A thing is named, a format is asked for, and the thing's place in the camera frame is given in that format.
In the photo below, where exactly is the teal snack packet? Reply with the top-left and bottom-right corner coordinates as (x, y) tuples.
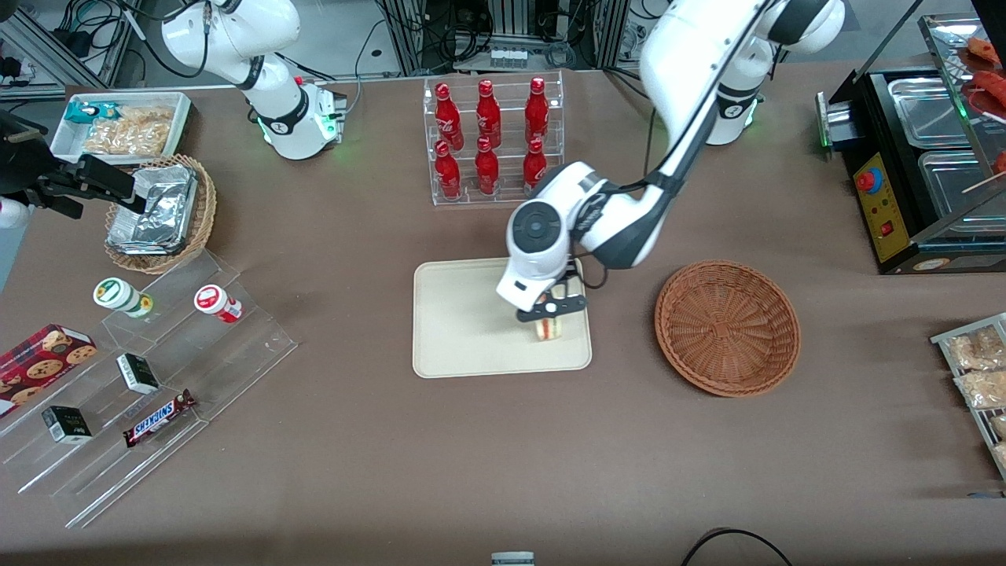
(64, 101), (123, 126)

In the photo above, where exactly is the small black box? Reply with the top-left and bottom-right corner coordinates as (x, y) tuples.
(116, 353), (160, 395)
(42, 406), (93, 444)

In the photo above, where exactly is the clear bag of chips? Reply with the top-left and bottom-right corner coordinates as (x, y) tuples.
(116, 105), (174, 131)
(83, 119), (172, 157)

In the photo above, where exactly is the tan deep wicker basket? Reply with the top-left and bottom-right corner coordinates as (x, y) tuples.
(104, 154), (218, 275)

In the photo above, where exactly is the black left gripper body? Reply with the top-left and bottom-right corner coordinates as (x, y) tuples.
(542, 263), (588, 309)

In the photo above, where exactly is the silver foil package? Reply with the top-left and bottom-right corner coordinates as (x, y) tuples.
(130, 164), (199, 233)
(107, 206), (188, 257)

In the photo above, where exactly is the clear acrylic bottle rack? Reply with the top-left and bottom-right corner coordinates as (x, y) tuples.
(423, 71), (565, 207)

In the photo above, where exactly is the metal wire tray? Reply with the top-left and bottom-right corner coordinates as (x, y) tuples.
(931, 313), (1006, 480)

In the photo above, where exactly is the white rectangular plastic bin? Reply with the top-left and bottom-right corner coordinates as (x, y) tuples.
(50, 91), (193, 164)

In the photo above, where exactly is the green lid white cup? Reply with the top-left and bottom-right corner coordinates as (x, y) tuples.
(93, 277), (154, 319)

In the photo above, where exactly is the brown round wicker basket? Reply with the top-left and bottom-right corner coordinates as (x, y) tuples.
(654, 259), (802, 398)

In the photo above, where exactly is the red cookie box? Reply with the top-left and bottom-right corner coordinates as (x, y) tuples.
(0, 324), (98, 419)

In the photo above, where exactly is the black hot food warmer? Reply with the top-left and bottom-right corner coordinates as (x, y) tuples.
(816, 12), (1006, 276)

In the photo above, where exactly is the red cola bottle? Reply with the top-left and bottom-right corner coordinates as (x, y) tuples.
(525, 76), (550, 146)
(475, 137), (500, 196)
(523, 138), (548, 196)
(475, 79), (502, 150)
(435, 83), (464, 152)
(434, 140), (463, 200)

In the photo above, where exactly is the brown snickers bar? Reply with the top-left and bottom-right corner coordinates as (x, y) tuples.
(123, 389), (197, 449)

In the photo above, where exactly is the cream rectangular tray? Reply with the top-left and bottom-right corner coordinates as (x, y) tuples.
(413, 257), (593, 380)

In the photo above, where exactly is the clear acrylic stepped display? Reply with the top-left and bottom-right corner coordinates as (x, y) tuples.
(0, 250), (298, 529)

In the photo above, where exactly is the red lid white cup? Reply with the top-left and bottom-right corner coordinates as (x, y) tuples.
(194, 285), (244, 324)

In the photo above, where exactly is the black looped cable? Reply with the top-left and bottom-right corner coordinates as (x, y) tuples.
(680, 528), (795, 566)

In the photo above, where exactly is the aluminium profile frame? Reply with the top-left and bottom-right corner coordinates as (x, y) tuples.
(377, 0), (657, 75)
(0, 0), (138, 99)

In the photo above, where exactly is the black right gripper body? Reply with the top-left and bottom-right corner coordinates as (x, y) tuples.
(0, 110), (58, 204)

